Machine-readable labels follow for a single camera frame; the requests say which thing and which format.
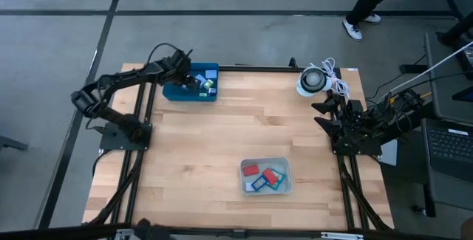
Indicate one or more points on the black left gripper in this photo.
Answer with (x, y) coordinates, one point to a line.
(177, 68)

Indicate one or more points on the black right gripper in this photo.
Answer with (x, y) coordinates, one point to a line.
(351, 118)

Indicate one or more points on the periwinkle wall charger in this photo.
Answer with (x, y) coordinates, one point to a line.
(211, 74)
(200, 79)

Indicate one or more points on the plain green wall charger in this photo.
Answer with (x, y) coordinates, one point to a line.
(202, 94)

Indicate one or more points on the green charger with white print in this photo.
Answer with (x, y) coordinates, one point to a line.
(208, 83)

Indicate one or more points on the periwinkle charger with USB plug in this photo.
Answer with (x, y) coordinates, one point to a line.
(212, 91)

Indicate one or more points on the teal staple box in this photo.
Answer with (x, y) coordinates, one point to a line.
(274, 187)
(282, 176)

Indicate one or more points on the red box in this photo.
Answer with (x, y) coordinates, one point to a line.
(270, 176)
(250, 170)

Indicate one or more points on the dark blue staple box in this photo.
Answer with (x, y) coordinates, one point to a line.
(259, 183)

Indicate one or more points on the small white box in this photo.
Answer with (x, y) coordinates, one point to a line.
(248, 187)

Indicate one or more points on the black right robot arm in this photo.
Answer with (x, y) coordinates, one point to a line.
(391, 125)

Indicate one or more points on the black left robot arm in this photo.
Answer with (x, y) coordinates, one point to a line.
(122, 79)

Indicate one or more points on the blue plastic bin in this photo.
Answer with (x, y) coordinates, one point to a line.
(173, 94)

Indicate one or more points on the white round desk fan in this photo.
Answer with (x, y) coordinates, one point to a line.
(312, 81)

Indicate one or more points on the translucent grey plastic bin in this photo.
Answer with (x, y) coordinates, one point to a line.
(264, 163)

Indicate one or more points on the black laptop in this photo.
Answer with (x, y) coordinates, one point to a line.
(447, 81)

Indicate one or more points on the dark grey laptop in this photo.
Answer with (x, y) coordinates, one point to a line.
(449, 147)

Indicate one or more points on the grey furniture leg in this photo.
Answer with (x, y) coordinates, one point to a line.
(13, 144)

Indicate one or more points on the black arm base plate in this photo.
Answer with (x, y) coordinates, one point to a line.
(354, 149)
(111, 140)

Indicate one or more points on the black aluminium table frame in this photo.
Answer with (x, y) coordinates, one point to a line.
(258, 68)

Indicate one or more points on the black table-level camera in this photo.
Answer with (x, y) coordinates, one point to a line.
(148, 229)

